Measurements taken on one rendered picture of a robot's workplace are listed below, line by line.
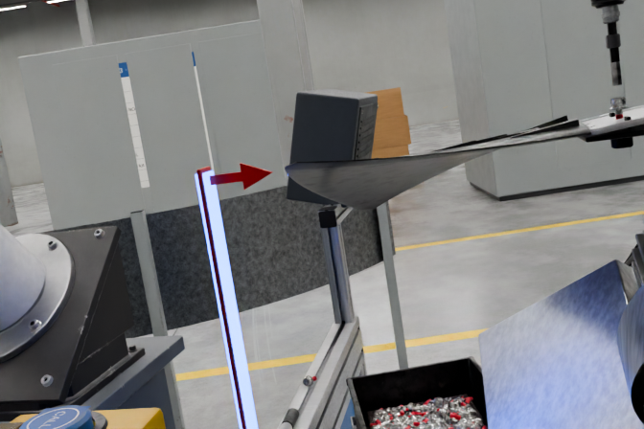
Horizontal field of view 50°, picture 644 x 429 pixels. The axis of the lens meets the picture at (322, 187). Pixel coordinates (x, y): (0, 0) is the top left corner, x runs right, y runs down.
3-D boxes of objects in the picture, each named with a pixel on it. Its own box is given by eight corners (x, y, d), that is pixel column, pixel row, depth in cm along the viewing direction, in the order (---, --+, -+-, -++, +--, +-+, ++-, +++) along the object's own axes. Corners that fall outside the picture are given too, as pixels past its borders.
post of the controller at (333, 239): (352, 323, 115) (334, 209, 113) (334, 325, 116) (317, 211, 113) (355, 317, 118) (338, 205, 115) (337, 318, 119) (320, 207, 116)
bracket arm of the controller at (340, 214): (337, 227, 113) (334, 209, 113) (319, 229, 114) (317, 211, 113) (358, 201, 136) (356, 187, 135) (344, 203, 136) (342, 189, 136)
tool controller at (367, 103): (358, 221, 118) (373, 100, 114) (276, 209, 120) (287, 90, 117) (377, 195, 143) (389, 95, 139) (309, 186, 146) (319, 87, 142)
